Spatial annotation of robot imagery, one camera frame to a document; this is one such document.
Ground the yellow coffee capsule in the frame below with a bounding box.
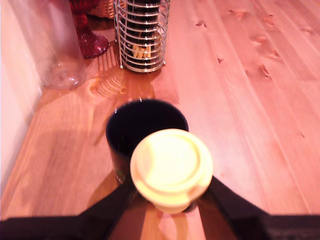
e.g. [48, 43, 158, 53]
[129, 128, 214, 215]

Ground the dark blue coffee mug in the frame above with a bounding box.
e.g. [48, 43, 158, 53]
[105, 98, 190, 185]

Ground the clear water bottle blue cap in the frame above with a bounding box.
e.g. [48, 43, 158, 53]
[7, 0, 87, 90]

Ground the red glass goblet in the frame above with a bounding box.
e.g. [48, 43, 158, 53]
[69, 0, 110, 60]

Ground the wicker basket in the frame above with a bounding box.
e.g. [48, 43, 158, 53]
[86, 0, 116, 20]

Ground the chrome wire utensil rack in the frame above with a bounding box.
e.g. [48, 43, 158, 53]
[113, 0, 171, 73]

